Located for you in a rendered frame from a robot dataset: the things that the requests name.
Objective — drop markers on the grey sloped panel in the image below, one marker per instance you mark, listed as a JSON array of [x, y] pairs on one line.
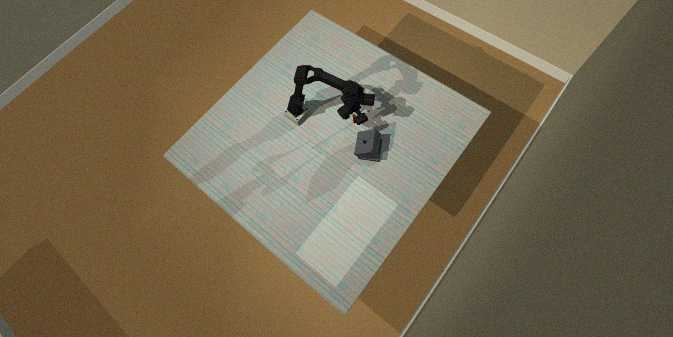
[[368, 145]]

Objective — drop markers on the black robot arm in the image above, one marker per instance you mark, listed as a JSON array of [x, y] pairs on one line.
[[350, 89]]

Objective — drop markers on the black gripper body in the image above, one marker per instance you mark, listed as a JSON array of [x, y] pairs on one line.
[[361, 117]]

